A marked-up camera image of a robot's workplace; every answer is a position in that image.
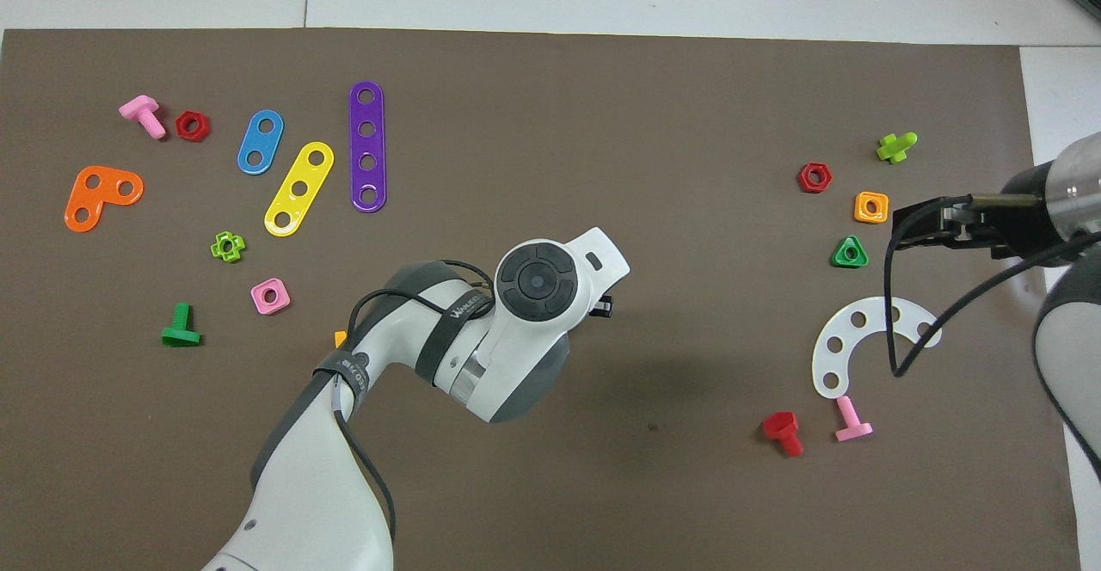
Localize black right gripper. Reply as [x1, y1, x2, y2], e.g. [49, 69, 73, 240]
[891, 163, 1059, 262]

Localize lime cross-head toy bolt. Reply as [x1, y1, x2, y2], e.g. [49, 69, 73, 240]
[876, 131, 919, 164]

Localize green triangle toy nut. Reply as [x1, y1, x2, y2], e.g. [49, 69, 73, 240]
[830, 235, 870, 269]

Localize white curved perforated strip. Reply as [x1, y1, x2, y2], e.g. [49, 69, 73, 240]
[811, 296, 944, 401]

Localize brown table mat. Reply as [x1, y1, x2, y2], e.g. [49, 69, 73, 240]
[0, 28, 1083, 571]

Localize pink toy bolt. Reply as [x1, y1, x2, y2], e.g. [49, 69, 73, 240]
[118, 95, 168, 141]
[834, 395, 874, 444]

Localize red toy bolt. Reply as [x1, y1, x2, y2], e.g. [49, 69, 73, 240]
[761, 410, 805, 457]

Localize purple four-hole strip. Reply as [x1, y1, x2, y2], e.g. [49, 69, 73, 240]
[348, 81, 388, 213]

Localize yellow three-hole strip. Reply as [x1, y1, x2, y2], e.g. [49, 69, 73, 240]
[263, 141, 335, 237]

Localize pink square toy nut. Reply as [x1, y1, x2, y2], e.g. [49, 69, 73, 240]
[250, 278, 291, 316]

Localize blue two-hole strip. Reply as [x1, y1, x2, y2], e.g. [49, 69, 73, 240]
[237, 109, 285, 176]

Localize green toy bolt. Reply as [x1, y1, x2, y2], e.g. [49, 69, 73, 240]
[161, 302, 203, 348]

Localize orange three-hole corner plate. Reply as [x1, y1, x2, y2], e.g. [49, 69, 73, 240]
[64, 165, 145, 233]

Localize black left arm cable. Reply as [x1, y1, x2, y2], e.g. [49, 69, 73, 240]
[331, 260, 497, 546]

